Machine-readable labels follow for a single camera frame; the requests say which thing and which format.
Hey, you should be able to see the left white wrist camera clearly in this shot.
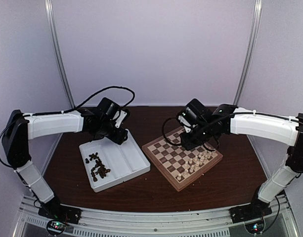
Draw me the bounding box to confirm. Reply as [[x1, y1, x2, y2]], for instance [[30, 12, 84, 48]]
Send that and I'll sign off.
[[113, 109, 130, 128]]

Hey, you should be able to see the light chess queen piece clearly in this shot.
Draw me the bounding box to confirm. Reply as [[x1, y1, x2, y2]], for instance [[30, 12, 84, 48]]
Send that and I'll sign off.
[[189, 165, 194, 173]]

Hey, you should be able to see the right controller board with LEDs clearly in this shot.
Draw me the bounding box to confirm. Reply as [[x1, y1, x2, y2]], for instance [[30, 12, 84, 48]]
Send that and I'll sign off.
[[245, 222, 265, 235]]

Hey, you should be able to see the aluminium frame post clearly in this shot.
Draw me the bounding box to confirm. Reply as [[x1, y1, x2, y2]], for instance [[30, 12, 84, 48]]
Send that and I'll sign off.
[[233, 0, 262, 105], [44, 0, 77, 113]]

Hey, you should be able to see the left controller board with LEDs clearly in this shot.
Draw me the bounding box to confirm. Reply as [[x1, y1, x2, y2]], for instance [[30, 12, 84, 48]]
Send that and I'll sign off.
[[46, 220, 67, 235]]

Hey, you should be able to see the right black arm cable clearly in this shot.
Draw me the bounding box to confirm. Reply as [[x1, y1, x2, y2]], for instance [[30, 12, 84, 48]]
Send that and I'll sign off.
[[162, 117, 220, 152]]

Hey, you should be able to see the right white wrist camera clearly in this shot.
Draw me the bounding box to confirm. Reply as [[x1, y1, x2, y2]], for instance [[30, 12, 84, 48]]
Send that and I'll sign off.
[[177, 115, 193, 133]]

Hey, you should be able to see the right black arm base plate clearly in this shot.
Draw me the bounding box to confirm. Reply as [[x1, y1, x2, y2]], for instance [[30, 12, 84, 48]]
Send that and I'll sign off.
[[229, 203, 272, 223]]

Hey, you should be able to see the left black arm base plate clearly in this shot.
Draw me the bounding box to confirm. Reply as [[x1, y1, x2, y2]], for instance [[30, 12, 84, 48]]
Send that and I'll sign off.
[[38, 205, 82, 224]]

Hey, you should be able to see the pile of dark chess pieces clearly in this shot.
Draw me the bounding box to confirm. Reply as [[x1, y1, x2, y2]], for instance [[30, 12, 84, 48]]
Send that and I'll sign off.
[[85, 153, 111, 182]]

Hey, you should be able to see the controller board with leds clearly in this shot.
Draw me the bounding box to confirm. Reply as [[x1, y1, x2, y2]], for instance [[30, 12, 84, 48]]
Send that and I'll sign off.
[[46, 220, 67, 235], [245, 222, 265, 235]]

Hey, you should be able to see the white plastic compartment tray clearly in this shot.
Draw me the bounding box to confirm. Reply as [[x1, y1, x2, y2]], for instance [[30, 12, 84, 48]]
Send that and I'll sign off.
[[79, 132, 150, 193]]

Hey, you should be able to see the right aluminium frame post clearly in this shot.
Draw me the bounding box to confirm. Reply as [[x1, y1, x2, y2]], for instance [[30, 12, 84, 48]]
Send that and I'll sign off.
[[233, 0, 262, 105]]

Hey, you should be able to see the front aluminium frame rail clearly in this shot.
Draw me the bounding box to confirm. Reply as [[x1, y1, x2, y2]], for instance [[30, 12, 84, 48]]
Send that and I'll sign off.
[[10, 195, 301, 237]]

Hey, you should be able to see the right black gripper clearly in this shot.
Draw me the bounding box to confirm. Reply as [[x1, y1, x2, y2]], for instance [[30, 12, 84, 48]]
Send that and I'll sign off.
[[179, 122, 212, 151]]

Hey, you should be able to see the left aluminium frame post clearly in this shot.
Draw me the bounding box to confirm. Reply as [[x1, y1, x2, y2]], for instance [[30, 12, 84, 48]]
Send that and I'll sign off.
[[44, 0, 77, 113]]

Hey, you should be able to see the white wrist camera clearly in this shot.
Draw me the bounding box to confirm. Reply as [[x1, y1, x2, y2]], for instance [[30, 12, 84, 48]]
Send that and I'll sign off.
[[177, 115, 193, 133], [113, 109, 130, 128]]

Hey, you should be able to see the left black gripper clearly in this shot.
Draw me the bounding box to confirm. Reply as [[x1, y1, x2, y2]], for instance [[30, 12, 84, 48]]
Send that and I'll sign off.
[[97, 119, 128, 145]]

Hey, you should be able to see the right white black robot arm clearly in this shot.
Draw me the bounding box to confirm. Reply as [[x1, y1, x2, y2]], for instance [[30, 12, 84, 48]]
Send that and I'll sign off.
[[176, 99, 303, 218]]

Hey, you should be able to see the wooden chess board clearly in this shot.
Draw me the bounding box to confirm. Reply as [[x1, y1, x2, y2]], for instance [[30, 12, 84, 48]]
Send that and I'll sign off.
[[142, 136, 223, 192]]

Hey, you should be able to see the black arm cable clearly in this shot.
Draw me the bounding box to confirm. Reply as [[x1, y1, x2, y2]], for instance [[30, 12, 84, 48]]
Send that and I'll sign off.
[[162, 117, 220, 152], [62, 85, 136, 114]]

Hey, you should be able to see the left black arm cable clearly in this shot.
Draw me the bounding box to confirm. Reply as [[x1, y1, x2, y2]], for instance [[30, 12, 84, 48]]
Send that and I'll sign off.
[[62, 85, 136, 114]]

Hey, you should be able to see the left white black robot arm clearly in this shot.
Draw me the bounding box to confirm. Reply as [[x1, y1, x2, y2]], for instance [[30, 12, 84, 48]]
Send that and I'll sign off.
[[0, 97, 130, 219]]

